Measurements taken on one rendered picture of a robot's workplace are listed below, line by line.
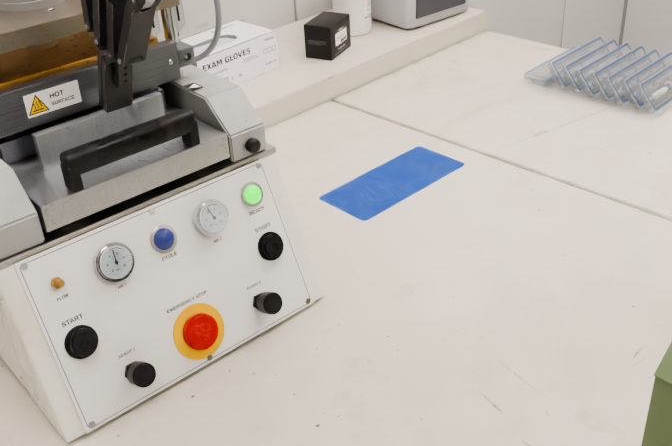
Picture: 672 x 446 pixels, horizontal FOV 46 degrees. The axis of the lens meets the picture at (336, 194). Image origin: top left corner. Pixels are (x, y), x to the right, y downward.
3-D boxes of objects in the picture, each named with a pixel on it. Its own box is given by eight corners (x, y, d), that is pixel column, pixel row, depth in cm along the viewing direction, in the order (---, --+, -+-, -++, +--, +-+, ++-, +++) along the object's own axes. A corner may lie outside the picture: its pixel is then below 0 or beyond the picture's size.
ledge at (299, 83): (90, 117, 150) (85, 95, 148) (387, 6, 200) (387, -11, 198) (185, 165, 131) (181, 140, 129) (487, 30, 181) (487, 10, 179)
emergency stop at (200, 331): (187, 355, 88) (174, 322, 87) (217, 338, 90) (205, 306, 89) (194, 357, 86) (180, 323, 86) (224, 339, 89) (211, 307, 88)
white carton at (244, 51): (147, 90, 148) (140, 52, 144) (238, 54, 162) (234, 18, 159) (189, 106, 141) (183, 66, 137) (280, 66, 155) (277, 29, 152)
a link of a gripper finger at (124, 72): (125, 37, 77) (141, 53, 75) (125, 78, 80) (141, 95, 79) (111, 41, 76) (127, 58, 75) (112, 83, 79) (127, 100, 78)
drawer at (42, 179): (-53, 147, 99) (-72, 89, 95) (108, 95, 111) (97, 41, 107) (49, 239, 79) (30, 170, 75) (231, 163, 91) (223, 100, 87)
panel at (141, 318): (86, 433, 80) (12, 264, 77) (313, 302, 97) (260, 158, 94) (92, 437, 79) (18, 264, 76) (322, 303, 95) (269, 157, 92)
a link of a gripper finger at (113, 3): (135, -56, 71) (144, -48, 70) (137, 49, 79) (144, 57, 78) (94, -47, 69) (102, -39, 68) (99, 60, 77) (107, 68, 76)
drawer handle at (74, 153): (65, 187, 80) (56, 151, 78) (191, 138, 89) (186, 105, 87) (73, 193, 79) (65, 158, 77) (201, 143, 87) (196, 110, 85)
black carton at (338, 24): (305, 57, 159) (302, 24, 155) (325, 43, 166) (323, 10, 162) (332, 61, 156) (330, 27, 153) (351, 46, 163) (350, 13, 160)
